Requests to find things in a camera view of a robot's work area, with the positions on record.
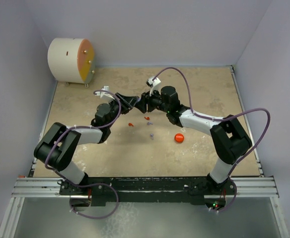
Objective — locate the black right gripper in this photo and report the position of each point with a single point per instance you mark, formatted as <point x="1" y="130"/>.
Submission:
<point x="149" y="99"/>

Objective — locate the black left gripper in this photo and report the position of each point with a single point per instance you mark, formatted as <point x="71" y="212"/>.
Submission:
<point x="126" y="103"/>

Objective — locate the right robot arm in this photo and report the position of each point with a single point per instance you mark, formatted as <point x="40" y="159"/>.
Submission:
<point x="230" y="139"/>

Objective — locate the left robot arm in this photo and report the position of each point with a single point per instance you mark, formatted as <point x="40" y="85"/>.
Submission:
<point x="57" y="147"/>

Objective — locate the orange earbud charging case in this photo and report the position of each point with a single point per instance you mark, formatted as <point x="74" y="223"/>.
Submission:
<point x="179" y="138"/>

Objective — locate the round tricolour drawer cabinet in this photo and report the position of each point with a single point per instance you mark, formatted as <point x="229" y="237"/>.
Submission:
<point x="71" y="60"/>

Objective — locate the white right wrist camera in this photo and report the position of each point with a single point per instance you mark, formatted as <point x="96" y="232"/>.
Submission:
<point x="154" y="84"/>

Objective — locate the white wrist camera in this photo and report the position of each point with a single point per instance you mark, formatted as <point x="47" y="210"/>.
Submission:
<point x="154" y="84"/>
<point x="104" y="92"/>

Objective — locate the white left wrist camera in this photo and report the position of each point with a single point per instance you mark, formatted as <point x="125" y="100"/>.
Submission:
<point x="104" y="92"/>

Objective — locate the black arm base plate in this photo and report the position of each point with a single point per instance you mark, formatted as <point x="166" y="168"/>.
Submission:
<point x="193" y="190"/>

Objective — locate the aluminium rail frame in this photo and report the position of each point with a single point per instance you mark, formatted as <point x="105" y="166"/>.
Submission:
<point x="34" y="187"/>

